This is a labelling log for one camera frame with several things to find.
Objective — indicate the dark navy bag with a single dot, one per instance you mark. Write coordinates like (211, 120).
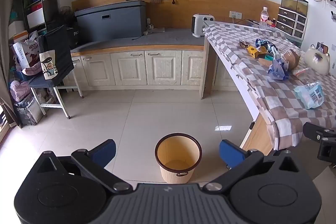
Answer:
(61, 50)

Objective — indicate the clear water bottle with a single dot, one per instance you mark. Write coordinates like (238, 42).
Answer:
(263, 19)

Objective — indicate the yellow cardboard box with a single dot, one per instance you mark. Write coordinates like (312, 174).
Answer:
(253, 51)

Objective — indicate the gold foil wrapper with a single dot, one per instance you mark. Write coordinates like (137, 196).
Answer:
(244, 43)

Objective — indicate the white drawer organiser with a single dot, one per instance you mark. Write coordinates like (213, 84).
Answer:
(290, 22)

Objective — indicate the beige ribbed trash bin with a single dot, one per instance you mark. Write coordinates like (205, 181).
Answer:
(178, 175)

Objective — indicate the tan cardboard tube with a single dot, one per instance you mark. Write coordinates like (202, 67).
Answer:
(264, 61)

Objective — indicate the white folding table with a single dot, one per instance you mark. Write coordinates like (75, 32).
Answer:
(63, 106)

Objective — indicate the white paper bag red print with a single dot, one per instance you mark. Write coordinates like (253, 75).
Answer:
(25, 53)

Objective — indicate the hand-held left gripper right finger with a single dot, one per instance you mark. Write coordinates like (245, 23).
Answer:
(231, 153)

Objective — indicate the light blue packet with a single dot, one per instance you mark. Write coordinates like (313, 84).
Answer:
(309, 95)

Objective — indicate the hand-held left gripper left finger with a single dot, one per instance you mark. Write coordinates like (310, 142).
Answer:
(103, 151)

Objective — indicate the cartoon tote bag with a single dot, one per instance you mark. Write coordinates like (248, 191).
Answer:
(47, 65)

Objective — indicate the white space heater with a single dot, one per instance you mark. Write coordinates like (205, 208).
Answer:
(200, 26)

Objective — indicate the blue snack bag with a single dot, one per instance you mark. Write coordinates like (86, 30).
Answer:
(263, 43)

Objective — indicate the grey counter mat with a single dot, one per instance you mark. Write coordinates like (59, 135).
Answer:
(162, 39)

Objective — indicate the black printed box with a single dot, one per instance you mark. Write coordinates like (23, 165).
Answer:
(74, 36)

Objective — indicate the glass fish tank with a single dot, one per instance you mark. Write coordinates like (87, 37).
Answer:
(294, 4)

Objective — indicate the cream cabinet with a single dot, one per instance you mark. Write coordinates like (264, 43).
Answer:
(131, 69)

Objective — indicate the white countertop edge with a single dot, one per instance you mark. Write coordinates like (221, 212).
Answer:
(258, 134)

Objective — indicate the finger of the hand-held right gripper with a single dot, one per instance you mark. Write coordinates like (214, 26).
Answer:
(313, 130)

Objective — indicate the grey storage box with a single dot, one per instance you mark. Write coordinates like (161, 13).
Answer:
(110, 22)

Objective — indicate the white wall socket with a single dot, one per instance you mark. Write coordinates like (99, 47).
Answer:
(235, 14)

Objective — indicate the white cat-shaped cushion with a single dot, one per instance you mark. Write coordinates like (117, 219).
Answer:
(316, 61)

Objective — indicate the brown paper bag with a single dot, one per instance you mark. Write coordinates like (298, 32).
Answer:
(292, 58)

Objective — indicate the orange phone holder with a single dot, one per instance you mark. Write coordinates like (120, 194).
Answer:
(322, 47)

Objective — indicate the pink cushion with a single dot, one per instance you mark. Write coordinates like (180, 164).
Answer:
(31, 70)

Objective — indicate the clear zip bag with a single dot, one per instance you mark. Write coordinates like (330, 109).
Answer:
(302, 72)

